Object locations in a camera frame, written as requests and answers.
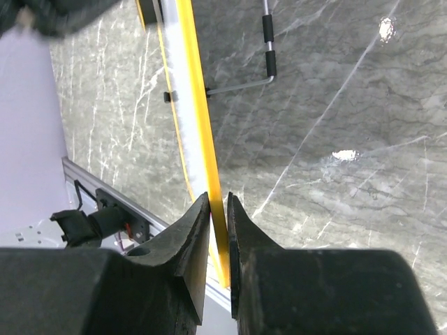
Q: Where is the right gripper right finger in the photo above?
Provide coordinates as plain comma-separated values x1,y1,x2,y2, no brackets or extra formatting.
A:
227,194,437,334

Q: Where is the aluminium mounting rail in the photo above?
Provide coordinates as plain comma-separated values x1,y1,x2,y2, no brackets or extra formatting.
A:
62,157,231,311

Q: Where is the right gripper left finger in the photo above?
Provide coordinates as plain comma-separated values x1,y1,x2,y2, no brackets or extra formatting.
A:
1,194,210,334

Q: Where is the yellow-framed whiteboard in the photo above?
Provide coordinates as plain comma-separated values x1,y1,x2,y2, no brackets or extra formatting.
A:
136,1,230,290

